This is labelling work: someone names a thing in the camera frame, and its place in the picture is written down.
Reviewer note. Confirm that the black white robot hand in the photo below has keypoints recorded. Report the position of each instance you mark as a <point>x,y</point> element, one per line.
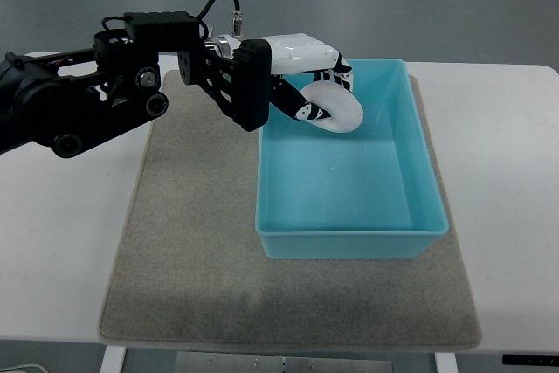
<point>301,53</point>

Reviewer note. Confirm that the white bunny toy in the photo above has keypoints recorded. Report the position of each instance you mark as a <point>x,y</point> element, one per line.
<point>332,107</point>

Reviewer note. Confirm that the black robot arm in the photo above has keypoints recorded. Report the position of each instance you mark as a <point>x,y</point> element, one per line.
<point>71,102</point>

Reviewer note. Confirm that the blue plastic box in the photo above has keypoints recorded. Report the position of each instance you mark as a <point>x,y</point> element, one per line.
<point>368,194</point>

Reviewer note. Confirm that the grey felt mat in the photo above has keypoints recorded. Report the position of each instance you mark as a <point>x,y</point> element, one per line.
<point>190,271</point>

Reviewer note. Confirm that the white table leg right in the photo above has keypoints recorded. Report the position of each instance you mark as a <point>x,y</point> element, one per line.
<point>446,363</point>

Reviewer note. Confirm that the white table leg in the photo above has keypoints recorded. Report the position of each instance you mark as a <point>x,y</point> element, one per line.
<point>446,363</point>
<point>113,359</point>

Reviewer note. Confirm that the white table leg left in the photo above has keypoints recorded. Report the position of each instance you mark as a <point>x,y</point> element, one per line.
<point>113,359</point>

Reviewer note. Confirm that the black table control panel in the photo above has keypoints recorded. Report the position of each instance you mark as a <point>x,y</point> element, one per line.
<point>530,360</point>

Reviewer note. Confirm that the metal bracket under table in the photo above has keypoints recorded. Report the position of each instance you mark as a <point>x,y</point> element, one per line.
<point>221,362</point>

